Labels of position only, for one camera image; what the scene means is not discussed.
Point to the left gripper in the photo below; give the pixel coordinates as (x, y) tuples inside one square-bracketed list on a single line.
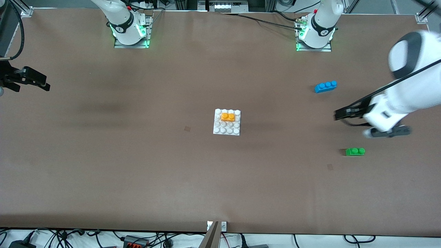
[(358, 109)]

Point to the grey box with orange connectors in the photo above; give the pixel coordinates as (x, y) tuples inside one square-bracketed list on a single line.
[(136, 241)]

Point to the blue three-stud block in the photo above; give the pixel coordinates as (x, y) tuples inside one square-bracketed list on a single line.
[(325, 86)]

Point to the grey metal bar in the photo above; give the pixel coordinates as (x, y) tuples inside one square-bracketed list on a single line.
[(211, 237)]

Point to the white power strip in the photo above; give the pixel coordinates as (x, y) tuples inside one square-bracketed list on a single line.
[(222, 6)]

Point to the green two-stud block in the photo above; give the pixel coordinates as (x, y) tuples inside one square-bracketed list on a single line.
[(355, 151)]

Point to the dark grey side panel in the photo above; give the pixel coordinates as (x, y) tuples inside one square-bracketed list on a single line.
[(7, 29)]

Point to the aluminium corner bracket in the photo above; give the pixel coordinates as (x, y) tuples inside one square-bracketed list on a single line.
[(422, 18), (27, 11)]

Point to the black power adapter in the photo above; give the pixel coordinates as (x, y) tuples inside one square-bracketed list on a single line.
[(21, 244)]

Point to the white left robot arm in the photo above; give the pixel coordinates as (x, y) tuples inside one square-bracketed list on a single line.
[(427, 44)]

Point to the white studded base plate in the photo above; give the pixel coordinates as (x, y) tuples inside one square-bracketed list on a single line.
[(227, 130)]

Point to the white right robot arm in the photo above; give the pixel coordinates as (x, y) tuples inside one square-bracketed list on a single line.
[(124, 31)]

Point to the white table edge bracket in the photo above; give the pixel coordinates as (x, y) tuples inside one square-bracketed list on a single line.
[(224, 226)]

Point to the yellow two-stud block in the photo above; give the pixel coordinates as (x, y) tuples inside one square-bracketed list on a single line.
[(228, 117)]

